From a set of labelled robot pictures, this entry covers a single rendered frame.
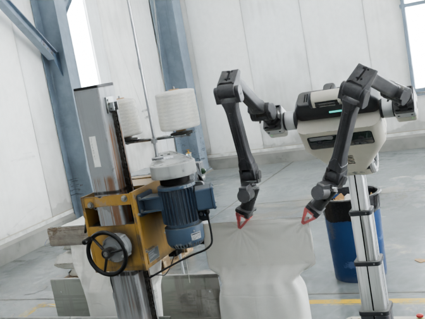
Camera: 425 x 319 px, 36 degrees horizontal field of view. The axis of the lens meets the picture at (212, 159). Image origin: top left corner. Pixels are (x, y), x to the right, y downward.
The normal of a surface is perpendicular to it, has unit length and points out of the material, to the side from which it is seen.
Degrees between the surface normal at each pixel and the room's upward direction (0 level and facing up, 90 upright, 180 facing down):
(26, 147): 90
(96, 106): 90
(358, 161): 130
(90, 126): 90
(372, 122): 40
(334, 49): 90
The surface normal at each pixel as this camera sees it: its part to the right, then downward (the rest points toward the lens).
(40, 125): 0.90, -0.11
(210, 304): -0.39, 0.19
